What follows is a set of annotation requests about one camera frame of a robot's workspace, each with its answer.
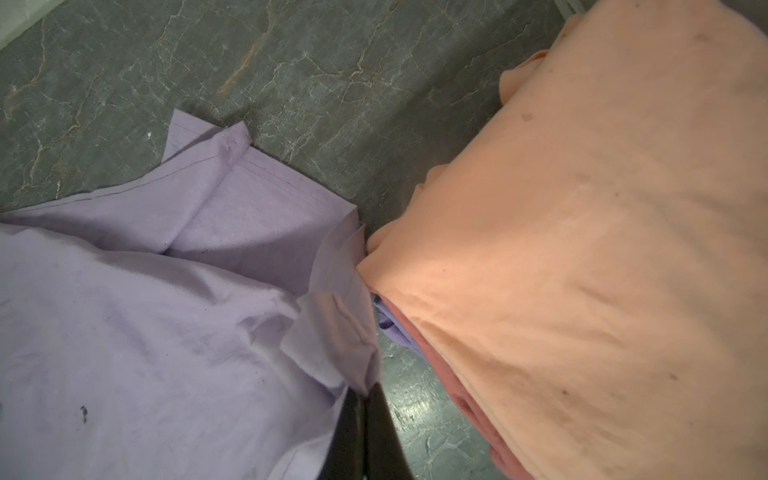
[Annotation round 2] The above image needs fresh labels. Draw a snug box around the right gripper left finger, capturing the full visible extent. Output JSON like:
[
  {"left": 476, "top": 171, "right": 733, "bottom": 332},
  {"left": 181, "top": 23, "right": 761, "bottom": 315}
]
[{"left": 317, "top": 389, "right": 366, "bottom": 480}]

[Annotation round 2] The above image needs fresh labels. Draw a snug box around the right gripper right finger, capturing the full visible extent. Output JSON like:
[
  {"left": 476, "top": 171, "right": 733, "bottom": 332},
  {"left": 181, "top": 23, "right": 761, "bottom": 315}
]
[{"left": 364, "top": 383, "right": 414, "bottom": 480}]

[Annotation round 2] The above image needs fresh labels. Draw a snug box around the purple t shirt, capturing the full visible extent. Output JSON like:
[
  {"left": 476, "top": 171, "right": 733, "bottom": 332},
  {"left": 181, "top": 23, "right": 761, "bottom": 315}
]
[{"left": 1, "top": 111, "right": 380, "bottom": 479}]

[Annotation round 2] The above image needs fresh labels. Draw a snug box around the red folded shirt in stack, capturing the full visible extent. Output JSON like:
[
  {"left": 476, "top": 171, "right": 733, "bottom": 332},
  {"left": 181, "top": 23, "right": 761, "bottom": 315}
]
[{"left": 412, "top": 324, "right": 533, "bottom": 480}]

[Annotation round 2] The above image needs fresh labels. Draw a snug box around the lavender folded shirt in stack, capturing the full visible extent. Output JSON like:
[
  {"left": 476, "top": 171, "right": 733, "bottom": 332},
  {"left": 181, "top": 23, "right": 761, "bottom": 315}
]
[{"left": 373, "top": 294, "right": 428, "bottom": 362}]

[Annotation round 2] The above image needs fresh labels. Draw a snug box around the pink folded t shirt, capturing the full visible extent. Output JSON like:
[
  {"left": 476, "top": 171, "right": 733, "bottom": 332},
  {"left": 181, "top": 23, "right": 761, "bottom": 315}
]
[{"left": 359, "top": 1, "right": 767, "bottom": 479}]

